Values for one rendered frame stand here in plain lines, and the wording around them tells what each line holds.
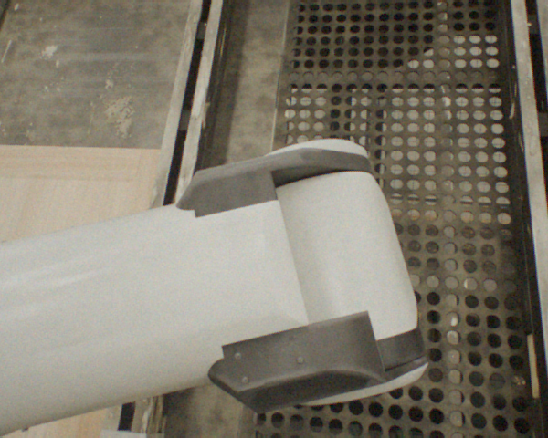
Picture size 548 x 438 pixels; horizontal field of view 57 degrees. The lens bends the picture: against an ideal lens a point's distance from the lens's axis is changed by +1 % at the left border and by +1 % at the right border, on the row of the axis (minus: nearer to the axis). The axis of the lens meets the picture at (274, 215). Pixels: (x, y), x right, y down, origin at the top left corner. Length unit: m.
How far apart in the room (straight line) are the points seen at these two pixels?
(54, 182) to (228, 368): 0.74
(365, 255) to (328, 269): 0.02
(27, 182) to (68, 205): 0.09
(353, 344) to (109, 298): 0.10
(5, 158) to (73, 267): 0.79
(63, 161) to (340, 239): 0.74
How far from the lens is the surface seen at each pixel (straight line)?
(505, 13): 0.98
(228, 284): 0.21
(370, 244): 0.26
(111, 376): 0.23
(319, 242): 0.25
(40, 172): 0.95
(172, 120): 0.83
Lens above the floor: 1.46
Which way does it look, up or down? 16 degrees down
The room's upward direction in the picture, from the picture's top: straight up
